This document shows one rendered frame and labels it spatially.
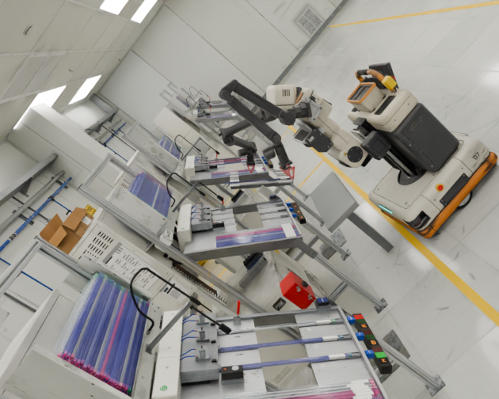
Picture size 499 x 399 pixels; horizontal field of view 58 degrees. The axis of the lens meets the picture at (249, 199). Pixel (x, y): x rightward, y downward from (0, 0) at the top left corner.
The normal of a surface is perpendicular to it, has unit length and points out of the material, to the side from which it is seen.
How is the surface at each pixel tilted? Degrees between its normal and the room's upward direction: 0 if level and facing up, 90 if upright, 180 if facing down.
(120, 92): 90
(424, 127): 90
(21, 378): 90
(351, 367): 47
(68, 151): 90
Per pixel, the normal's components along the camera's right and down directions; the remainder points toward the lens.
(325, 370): -0.05, -0.94
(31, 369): 0.10, 0.33
